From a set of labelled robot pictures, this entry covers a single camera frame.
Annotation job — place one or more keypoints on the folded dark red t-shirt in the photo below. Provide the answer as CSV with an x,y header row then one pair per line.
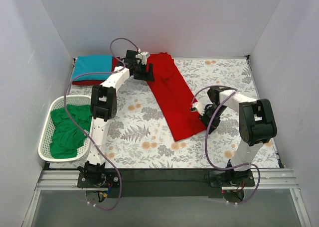
x,y
94,82

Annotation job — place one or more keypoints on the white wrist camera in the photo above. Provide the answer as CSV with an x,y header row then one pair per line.
x,y
197,107
143,56

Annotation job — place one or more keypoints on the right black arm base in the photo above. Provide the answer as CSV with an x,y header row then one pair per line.
x,y
235,180

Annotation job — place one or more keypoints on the white plastic laundry basket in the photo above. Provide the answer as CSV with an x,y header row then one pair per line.
x,y
49,128

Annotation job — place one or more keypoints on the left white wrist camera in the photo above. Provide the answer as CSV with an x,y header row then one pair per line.
x,y
143,56

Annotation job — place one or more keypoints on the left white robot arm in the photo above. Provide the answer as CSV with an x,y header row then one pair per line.
x,y
104,99

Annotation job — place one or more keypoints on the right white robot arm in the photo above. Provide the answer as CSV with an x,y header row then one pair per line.
x,y
256,123

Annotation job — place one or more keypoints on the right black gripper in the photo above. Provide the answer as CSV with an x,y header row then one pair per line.
x,y
209,118

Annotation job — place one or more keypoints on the green t-shirt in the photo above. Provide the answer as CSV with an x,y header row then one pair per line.
x,y
67,137

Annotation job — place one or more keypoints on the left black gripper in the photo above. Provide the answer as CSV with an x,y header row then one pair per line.
x,y
143,72

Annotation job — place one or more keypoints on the floral patterned table mat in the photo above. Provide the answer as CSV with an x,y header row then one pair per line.
x,y
139,136

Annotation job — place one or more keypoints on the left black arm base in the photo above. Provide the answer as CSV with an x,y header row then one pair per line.
x,y
98,178

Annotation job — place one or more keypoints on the aluminium rail frame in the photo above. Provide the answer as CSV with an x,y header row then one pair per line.
x,y
168,198

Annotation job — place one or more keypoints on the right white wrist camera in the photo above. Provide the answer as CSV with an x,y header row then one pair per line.
x,y
197,107

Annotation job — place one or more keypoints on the folded teal t-shirt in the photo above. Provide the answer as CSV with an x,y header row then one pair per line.
x,y
98,66

